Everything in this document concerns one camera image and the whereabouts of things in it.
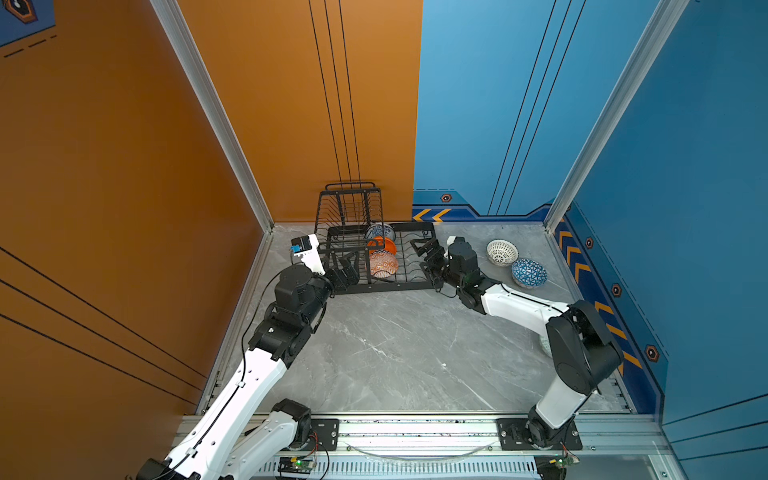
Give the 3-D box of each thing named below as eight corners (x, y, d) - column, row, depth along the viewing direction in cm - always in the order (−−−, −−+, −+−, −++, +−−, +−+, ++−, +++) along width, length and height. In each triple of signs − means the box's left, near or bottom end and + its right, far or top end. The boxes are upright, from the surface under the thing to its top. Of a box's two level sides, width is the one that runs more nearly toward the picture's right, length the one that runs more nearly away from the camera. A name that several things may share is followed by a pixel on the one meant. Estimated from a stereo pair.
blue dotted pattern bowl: (513, 291, 103) (518, 282, 99) (506, 267, 110) (510, 258, 105) (544, 291, 103) (550, 282, 99) (535, 267, 110) (541, 258, 105)
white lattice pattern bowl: (486, 266, 109) (489, 259, 105) (481, 246, 115) (484, 238, 112) (517, 266, 109) (521, 259, 105) (510, 246, 115) (514, 238, 112)
